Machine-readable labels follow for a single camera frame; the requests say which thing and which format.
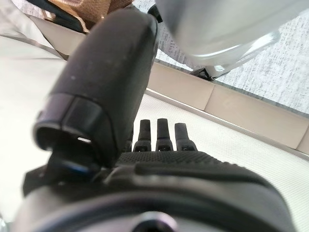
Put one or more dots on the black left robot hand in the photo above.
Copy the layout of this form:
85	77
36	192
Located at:
108	72

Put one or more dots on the brown wicker basket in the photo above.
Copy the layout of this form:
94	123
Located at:
89	9

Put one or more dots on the silver robot leg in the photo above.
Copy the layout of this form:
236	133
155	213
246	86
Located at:
205	29

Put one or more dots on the large grey rug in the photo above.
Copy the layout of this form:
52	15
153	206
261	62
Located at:
277	60

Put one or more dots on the beige bed frame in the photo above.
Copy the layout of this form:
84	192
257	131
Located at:
241	106

